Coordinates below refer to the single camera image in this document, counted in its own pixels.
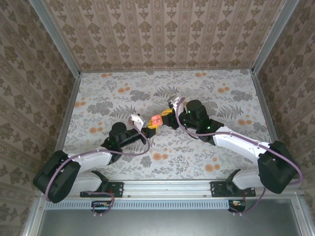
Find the grey slotted cable duct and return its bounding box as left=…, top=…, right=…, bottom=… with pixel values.
left=45, top=199, right=247, bottom=210

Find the aluminium front rail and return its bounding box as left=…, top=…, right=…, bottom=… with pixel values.
left=36, top=179, right=302, bottom=199

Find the floral patterned table cover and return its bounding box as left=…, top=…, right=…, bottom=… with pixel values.
left=55, top=69, right=284, bottom=180

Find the aluminium side rail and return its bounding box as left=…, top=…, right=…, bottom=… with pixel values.
left=46, top=72, right=82, bottom=180
left=251, top=71, right=291, bottom=179

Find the grey metal sheet panel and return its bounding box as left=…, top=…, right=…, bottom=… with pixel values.
left=21, top=196, right=315, bottom=236

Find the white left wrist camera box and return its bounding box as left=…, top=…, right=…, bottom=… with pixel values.
left=129, top=113, right=146, bottom=130

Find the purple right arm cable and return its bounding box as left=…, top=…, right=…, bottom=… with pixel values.
left=176, top=97, right=303, bottom=217

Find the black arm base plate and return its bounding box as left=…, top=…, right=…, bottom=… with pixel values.
left=80, top=181, right=125, bottom=198
left=210, top=181, right=256, bottom=198

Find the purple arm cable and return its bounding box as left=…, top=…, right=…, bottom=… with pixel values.
left=45, top=121, right=151, bottom=217
left=176, top=97, right=303, bottom=217

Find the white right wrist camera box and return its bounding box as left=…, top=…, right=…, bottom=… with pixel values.
left=167, top=94, right=182, bottom=108

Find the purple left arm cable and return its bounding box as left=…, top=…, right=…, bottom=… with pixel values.
left=45, top=121, right=151, bottom=217

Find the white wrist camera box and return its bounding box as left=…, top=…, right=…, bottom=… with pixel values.
left=129, top=113, right=146, bottom=130
left=167, top=94, right=182, bottom=108

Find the aluminium frame post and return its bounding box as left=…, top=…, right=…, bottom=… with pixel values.
left=29, top=0, right=82, bottom=78
left=251, top=0, right=300, bottom=75

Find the black cable connector mount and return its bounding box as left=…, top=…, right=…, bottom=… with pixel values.
left=227, top=199, right=247, bottom=213
left=91, top=200, right=114, bottom=214

